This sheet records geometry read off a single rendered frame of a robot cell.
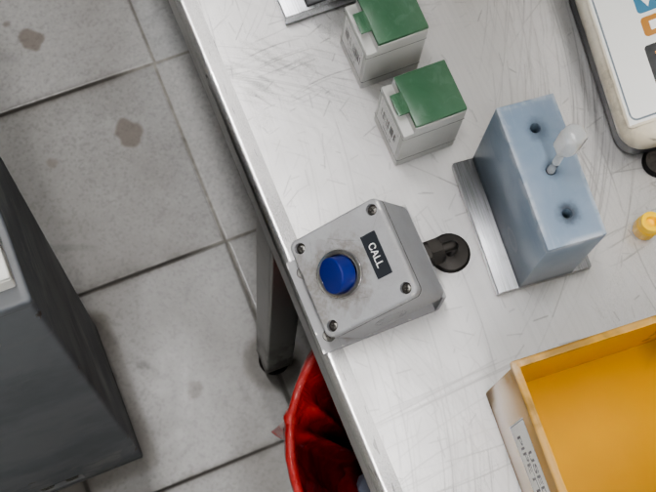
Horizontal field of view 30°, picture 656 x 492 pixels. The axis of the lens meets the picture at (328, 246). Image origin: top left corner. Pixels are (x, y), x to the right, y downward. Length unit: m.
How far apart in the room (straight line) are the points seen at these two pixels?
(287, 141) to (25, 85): 1.04
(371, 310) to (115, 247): 1.03
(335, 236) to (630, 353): 0.22
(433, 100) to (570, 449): 0.25
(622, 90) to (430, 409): 0.26
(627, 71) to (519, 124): 0.13
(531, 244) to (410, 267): 0.08
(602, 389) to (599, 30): 0.26
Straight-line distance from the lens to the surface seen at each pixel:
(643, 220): 0.89
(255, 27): 0.92
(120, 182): 1.82
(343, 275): 0.78
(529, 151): 0.80
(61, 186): 1.82
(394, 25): 0.86
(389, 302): 0.78
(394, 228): 0.79
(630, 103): 0.90
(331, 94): 0.90
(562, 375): 0.86
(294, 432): 1.27
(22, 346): 0.97
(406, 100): 0.83
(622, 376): 0.87
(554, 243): 0.78
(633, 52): 0.91
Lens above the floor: 1.70
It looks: 73 degrees down
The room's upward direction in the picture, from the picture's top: 11 degrees clockwise
